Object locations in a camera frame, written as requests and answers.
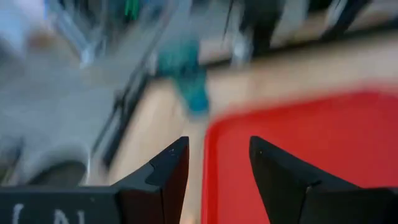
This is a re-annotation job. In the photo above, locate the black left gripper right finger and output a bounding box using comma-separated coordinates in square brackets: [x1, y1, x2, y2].
[249, 135, 362, 224]

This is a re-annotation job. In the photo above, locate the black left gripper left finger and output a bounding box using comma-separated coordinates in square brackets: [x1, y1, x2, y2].
[111, 136, 190, 224]

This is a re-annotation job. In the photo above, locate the blue faceted plastic cup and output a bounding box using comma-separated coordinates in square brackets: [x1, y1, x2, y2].
[157, 39, 210, 115]

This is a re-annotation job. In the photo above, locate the red plastic tray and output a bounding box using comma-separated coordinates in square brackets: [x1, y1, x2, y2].
[200, 89, 398, 224]

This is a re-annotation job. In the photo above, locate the black metal table frame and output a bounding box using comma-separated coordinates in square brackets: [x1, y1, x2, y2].
[93, 74, 153, 169]

